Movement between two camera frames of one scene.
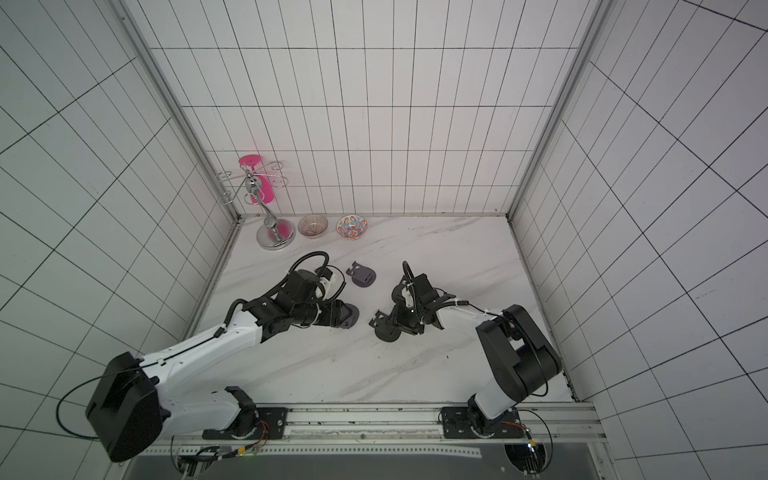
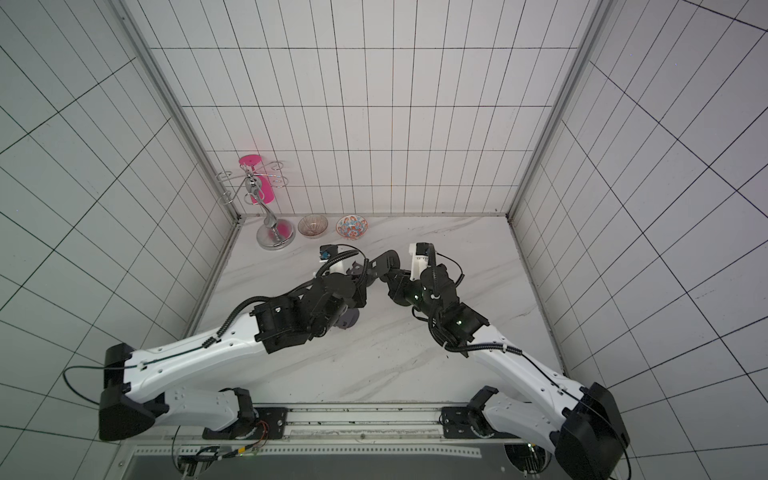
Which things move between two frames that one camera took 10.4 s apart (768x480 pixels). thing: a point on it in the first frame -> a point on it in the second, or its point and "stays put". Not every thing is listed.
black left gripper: (333, 313) -> (360, 298)
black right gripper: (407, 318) -> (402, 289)
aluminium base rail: (388, 432) stays put
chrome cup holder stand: (274, 234) stays put
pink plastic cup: (261, 185) stays put
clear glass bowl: (313, 226) stays put
